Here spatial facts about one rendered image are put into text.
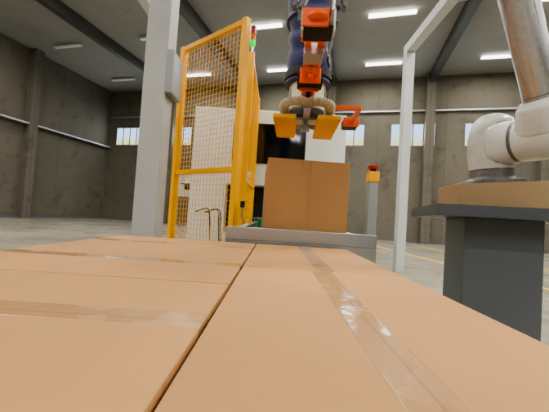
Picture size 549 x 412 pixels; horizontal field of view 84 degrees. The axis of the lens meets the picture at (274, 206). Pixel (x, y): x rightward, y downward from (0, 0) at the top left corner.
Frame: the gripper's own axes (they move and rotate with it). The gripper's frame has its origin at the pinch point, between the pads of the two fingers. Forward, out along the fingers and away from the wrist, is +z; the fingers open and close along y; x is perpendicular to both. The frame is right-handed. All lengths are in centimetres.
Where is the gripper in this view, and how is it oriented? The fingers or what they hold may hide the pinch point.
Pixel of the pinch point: (318, 25)
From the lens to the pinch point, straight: 102.6
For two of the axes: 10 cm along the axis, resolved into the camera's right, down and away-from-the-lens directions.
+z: -0.6, 10.0, -0.3
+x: -0.7, -0.3, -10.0
